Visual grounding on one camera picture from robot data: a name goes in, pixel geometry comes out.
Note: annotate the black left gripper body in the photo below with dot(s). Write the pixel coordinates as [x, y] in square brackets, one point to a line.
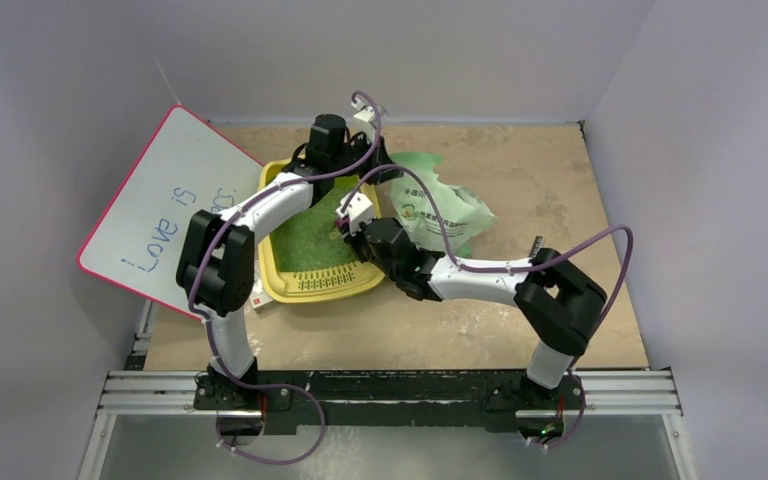
[361, 149]

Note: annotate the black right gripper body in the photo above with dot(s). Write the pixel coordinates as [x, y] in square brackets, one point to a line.
[359, 240]

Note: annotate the yellow litter box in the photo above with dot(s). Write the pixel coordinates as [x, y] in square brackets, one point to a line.
[305, 260]

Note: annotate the green cat litter bag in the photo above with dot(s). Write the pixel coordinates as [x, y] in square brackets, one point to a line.
[432, 211]

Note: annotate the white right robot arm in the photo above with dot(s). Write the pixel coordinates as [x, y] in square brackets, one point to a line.
[561, 303]

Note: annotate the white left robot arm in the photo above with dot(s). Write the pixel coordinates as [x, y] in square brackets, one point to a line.
[216, 266]

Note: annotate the small white red box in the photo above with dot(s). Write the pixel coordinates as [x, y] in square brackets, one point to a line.
[259, 297]

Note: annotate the black ruler strip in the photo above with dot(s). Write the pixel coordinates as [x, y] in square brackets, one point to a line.
[536, 240]

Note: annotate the pink framed whiteboard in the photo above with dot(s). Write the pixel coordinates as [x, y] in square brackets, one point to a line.
[187, 166]

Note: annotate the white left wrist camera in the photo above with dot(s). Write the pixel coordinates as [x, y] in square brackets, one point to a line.
[366, 121]

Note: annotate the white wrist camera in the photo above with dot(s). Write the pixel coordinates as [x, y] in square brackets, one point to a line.
[366, 121]
[355, 211]

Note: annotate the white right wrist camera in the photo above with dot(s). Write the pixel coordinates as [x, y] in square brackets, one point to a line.
[355, 211]

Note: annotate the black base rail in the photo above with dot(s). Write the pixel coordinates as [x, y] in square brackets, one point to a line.
[496, 400]

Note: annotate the aluminium frame rail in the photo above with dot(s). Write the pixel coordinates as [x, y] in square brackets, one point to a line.
[606, 392]

